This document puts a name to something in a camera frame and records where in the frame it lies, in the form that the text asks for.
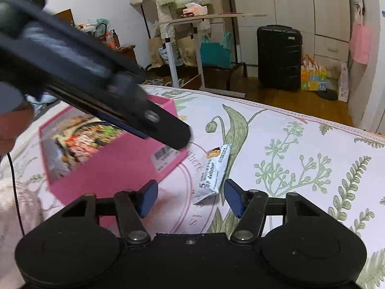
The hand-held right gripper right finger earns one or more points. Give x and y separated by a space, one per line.
233 197

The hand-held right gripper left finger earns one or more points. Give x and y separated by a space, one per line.
149 197

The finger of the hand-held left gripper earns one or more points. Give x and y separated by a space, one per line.
162 129

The white snack bar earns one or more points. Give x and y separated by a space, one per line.
212 174

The pink cardboard box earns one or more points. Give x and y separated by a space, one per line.
120 165

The clear bag of mixed nuts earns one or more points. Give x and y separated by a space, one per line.
75 128

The person's left hand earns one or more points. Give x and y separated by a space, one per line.
12 123

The floral bedsheet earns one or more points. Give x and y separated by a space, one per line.
285 156

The wooden nightstand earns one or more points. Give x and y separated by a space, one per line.
127 54

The brown paper bag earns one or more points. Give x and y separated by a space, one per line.
155 52
186 51

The teal shopping bag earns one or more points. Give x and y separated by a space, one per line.
215 52

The pink tissue box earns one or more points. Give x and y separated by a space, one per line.
197 9

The black suitcase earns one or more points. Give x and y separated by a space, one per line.
278 57

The black round floor object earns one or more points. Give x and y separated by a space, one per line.
327 95

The colourful cardboard box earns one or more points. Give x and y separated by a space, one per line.
314 79

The white plastic bag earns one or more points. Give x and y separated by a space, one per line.
343 82

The white wardrobe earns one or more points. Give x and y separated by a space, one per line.
285 3

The pink hanging bag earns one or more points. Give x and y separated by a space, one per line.
361 43

